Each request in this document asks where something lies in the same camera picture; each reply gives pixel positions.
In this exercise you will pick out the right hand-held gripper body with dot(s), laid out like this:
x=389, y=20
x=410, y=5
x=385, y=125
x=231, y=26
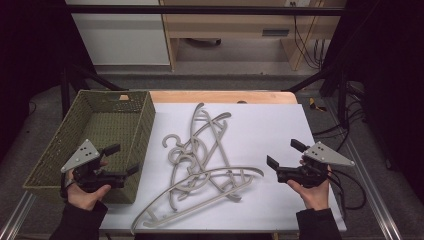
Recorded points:
x=325, y=156

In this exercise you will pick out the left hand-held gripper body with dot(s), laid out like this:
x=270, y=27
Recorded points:
x=83, y=156

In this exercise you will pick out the green woven basket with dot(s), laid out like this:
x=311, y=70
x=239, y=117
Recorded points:
x=103, y=125

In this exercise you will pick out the grey plastic clothes hanger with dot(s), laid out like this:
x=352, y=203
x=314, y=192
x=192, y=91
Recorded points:
x=218, y=146
x=160, y=200
x=174, y=186
x=173, y=141

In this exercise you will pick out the person's right hand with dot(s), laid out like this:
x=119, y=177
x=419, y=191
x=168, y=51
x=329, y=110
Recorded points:
x=315, y=196

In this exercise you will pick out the person's left hand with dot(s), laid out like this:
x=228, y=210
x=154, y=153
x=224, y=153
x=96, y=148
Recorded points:
x=83, y=200

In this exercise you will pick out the white paper sheet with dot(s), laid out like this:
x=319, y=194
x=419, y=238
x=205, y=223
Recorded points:
x=276, y=133

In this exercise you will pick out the yellow and black tool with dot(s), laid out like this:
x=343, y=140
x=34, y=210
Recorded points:
x=314, y=105

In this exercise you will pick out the white cabinet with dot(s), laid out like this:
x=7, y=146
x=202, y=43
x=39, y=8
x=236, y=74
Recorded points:
x=120, y=36

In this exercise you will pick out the wooden desk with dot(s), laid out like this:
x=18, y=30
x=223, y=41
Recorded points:
x=226, y=23

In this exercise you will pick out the aluminium rail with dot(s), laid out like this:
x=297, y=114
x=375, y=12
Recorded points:
x=16, y=216
x=373, y=193

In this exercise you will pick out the black metal frame strut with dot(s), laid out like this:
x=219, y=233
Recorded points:
x=333, y=76
x=80, y=78

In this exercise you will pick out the black horizontal frame bar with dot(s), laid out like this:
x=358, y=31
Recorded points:
x=200, y=10

